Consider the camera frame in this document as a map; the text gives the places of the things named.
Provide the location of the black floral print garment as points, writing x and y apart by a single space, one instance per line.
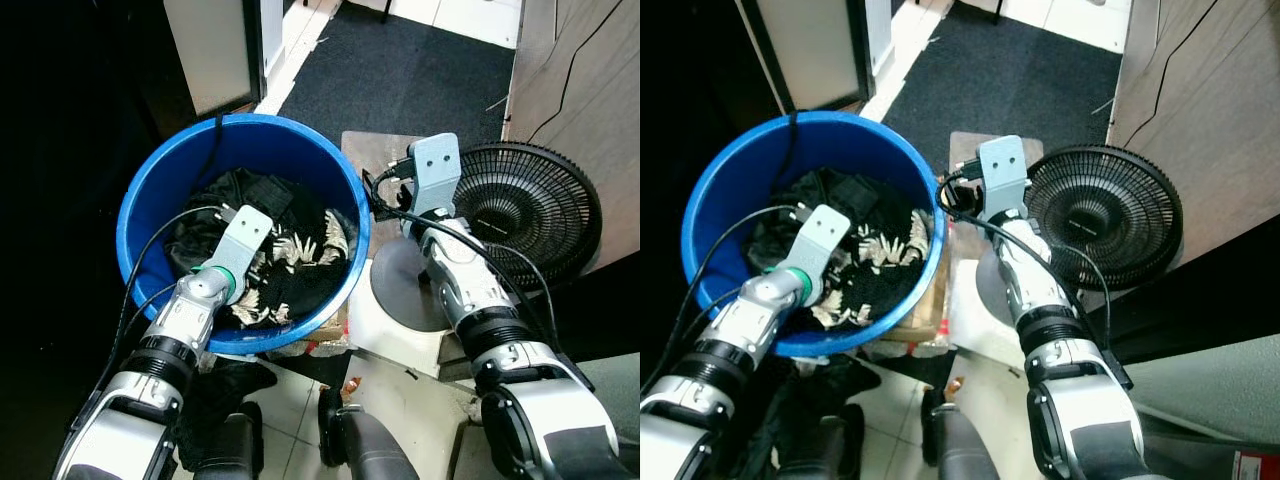
880 250
300 250

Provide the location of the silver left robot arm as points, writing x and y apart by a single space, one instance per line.
690 400
135 400

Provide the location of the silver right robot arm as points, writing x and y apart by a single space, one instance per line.
1075 400
520 400

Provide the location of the blue plastic bucket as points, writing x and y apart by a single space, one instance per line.
715 200
150 200

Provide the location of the brown cardboard box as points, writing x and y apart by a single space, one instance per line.
925 320
325 330

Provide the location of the white black-framed door panel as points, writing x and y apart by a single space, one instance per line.
810 50
205 50

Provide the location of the grey round fan base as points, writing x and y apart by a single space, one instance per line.
993 290
400 285

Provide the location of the dark grey floor mat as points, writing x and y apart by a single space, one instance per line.
400 70
1000 70

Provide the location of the black cloth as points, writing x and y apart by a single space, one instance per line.
790 385
230 385

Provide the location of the small copper coloured object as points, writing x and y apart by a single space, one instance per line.
955 386
351 386

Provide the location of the black fan grille head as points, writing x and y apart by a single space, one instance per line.
1110 215
540 210

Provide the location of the black robot left leg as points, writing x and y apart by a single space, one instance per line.
232 450
830 450

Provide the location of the black robot leg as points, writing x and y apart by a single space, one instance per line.
830 450
370 450
232 450
965 450

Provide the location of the black robot right leg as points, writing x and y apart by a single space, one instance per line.
965 450
370 450

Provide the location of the wood grain cabinet panel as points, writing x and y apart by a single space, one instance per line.
1210 100
590 100

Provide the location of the red white packet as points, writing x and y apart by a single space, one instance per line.
1260 467

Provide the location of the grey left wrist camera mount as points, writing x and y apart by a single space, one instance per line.
815 240
240 238

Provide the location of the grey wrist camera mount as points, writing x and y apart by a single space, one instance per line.
437 170
1002 175
240 238
815 240

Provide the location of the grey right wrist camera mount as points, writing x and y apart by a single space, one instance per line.
1002 175
437 170

